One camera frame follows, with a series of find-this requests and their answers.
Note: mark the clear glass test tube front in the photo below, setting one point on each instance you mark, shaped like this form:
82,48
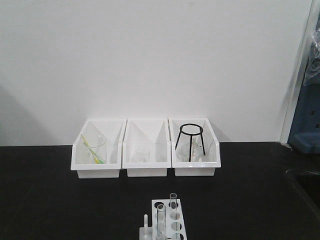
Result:
161,222

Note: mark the clear glass test tube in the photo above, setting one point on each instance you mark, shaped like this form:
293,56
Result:
161,222
173,201

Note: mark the clear glass test tube rear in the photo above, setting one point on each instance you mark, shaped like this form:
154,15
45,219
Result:
173,201

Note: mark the white test tube rack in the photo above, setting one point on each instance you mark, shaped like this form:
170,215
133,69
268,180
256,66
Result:
174,222

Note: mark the middle white plastic bin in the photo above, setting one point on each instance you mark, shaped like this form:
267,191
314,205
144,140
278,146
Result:
153,133

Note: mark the white plastic bin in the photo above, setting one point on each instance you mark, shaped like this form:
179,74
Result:
210,162
114,132
153,133

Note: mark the small glass beaker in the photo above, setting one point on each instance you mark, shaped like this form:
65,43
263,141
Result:
142,154

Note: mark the glass flask in right bin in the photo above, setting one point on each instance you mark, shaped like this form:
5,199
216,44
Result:
193,153

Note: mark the right white plastic bin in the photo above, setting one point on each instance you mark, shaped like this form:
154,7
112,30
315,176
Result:
210,162

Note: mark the large glass beaker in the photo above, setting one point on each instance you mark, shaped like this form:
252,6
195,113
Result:
98,145

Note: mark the left white plastic bin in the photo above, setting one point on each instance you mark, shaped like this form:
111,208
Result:
114,132

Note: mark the yellow green stirring rod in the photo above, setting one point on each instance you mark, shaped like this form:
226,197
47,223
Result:
96,158

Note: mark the grey blue drying pegboard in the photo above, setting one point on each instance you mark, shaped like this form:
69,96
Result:
305,129

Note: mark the clear plastic bag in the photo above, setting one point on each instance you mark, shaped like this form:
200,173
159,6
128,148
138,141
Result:
312,72

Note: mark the black sink basin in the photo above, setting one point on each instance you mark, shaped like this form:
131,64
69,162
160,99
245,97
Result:
307,185

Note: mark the black wire tripod stand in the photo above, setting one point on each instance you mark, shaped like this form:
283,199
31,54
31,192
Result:
188,133

